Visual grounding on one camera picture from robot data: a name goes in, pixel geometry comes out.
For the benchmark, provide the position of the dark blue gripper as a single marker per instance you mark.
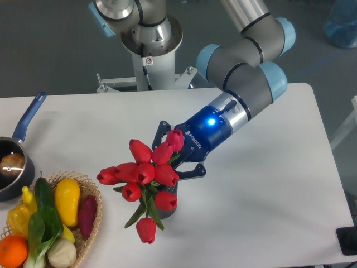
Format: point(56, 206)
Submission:
point(202, 133)

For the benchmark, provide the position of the red tulip bouquet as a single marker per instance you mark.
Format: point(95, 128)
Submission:
point(150, 168)

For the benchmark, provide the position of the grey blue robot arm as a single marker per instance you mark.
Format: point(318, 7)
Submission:
point(245, 73)

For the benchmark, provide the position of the dark grey ribbed vase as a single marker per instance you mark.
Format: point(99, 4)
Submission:
point(166, 200)

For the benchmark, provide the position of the woven wicker basket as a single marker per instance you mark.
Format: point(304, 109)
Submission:
point(87, 187)

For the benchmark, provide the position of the purple sweet potato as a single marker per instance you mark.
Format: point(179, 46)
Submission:
point(87, 212)

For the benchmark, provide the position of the yellow banana piece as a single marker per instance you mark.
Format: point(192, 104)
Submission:
point(67, 234)

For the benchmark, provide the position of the green cucumber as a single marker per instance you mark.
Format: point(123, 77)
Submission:
point(43, 193)

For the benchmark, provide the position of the green bok choy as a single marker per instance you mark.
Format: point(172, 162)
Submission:
point(44, 228)

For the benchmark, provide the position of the beige garlic bulb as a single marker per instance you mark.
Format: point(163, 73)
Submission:
point(62, 253)

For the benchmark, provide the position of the small yellow pepper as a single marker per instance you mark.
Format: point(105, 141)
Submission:
point(29, 199)

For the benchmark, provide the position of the brown meat patty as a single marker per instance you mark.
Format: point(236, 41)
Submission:
point(12, 164)

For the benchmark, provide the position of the yellow bell pepper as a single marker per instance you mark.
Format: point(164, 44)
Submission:
point(18, 220)

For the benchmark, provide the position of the black device at edge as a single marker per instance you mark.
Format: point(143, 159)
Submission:
point(347, 240)

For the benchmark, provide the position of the orange fruit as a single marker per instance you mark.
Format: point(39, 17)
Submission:
point(14, 251)

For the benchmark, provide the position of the blue plastic bag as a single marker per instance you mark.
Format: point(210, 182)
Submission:
point(340, 25)

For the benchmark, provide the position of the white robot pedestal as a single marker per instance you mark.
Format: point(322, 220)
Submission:
point(153, 52)

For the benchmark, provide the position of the blue handled saucepan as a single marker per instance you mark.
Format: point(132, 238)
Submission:
point(11, 187)

